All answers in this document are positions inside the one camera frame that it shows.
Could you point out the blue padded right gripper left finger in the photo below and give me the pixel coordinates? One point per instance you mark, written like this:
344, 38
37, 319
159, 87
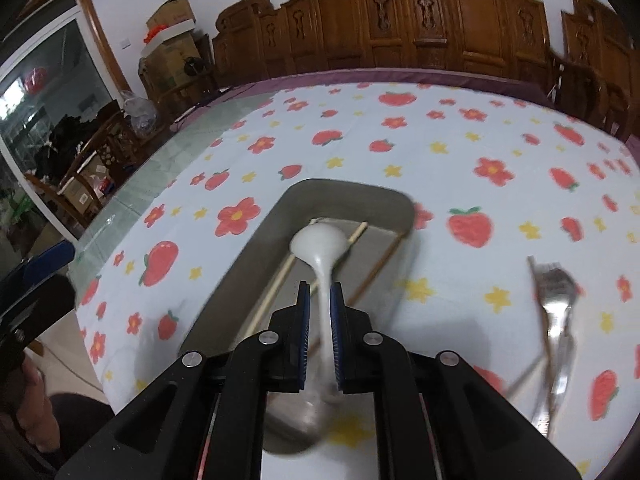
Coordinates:
299, 334

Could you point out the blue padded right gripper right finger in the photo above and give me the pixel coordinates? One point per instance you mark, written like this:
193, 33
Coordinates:
340, 333

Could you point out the light wooden chopstick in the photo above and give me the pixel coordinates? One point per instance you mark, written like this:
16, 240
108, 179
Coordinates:
277, 289
324, 248

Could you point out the white plastic ladle spoon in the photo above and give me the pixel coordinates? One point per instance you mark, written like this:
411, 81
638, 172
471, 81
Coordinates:
326, 378

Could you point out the stainless steel fork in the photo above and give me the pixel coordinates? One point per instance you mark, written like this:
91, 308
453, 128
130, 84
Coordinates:
555, 339
562, 359

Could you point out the person's left hand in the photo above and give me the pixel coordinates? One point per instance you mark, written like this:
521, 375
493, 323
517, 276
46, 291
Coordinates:
35, 415

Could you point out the dark brown chopstick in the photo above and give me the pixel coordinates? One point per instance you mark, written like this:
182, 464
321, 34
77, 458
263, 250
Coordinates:
369, 274

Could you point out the wooden chair at left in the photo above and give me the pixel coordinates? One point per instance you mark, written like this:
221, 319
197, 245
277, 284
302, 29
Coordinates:
82, 163

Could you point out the strawberry flower tablecloth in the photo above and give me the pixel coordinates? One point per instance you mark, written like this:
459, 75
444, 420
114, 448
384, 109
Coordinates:
449, 194

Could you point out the stacked cardboard boxes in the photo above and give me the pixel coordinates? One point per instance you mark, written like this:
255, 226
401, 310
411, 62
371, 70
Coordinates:
174, 65

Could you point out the carved wooden sofa bench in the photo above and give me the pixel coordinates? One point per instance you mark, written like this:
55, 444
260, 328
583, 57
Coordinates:
502, 38

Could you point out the carved wooden armchair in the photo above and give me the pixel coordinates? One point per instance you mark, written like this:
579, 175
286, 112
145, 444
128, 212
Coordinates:
597, 77

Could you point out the glass door with wooden frame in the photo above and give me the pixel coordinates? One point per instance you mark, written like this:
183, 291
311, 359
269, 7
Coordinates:
55, 62

